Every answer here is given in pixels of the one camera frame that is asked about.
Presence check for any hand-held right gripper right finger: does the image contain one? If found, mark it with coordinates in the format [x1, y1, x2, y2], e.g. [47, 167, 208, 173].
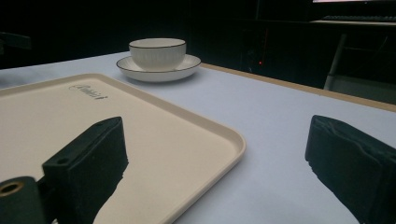
[304, 114, 396, 224]

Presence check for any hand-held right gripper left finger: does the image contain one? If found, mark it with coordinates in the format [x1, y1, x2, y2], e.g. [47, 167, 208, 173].
[42, 116, 130, 224]

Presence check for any beige plastic tray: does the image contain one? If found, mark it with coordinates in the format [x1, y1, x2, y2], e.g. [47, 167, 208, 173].
[0, 73, 247, 224]

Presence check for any metal stand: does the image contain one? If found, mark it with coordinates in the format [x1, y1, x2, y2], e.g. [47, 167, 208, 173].
[323, 33, 348, 91]

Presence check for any white plate with dark rim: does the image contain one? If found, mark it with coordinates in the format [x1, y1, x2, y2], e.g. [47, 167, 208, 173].
[116, 53, 203, 83]

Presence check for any white ribbed bowl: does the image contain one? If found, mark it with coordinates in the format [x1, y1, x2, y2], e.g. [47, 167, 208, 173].
[128, 37, 188, 72]

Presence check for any wooden desk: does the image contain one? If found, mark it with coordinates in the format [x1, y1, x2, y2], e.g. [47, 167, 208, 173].
[309, 20, 396, 27]

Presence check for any dark keyboard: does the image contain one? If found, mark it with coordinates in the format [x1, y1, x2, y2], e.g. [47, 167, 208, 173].
[321, 14, 396, 22]

